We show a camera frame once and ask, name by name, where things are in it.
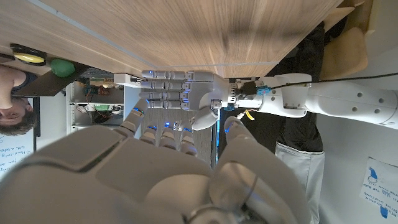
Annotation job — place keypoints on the green rounded toy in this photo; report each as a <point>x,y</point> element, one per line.
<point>62,68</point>

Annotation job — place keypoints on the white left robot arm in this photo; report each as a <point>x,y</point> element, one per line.
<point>335,99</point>

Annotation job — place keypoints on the person in black shirt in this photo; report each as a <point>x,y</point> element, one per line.
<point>301,174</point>

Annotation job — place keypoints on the white paper poster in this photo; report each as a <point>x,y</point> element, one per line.
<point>381,186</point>

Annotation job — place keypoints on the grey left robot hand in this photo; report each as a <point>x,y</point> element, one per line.
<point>202,90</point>

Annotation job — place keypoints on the whiteboard with handwriting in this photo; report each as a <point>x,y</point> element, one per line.
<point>14,152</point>

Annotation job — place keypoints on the yellow button on black base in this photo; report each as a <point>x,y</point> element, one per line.
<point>28,57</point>

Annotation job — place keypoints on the white shelf cabinet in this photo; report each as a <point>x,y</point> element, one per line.
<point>93,107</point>

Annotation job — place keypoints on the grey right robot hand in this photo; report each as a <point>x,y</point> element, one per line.
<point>124,180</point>

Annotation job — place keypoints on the seated man in dark shirt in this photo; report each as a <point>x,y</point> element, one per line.
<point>14,109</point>

